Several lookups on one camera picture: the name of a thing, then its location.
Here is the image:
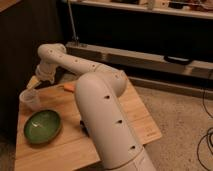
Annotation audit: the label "green ceramic bowl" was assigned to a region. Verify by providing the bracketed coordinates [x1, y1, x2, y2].
[23, 110, 62, 144]

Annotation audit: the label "orange flat object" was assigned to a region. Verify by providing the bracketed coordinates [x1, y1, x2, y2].
[63, 83, 75, 92]

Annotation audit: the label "black cables on floor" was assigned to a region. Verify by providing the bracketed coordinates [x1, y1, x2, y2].
[196, 71, 213, 171]

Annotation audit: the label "thin metal pole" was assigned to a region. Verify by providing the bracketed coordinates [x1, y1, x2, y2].
[67, 0, 79, 46]

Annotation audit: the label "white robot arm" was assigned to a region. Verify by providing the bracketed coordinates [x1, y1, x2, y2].
[36, 44, 157, 171]

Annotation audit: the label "translucent white ceramic cup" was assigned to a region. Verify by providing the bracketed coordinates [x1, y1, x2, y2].
[19, 89, 41, 111]

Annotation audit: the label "upper wooden shelf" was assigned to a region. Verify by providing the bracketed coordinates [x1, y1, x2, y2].
[62, 0, 213, 20]

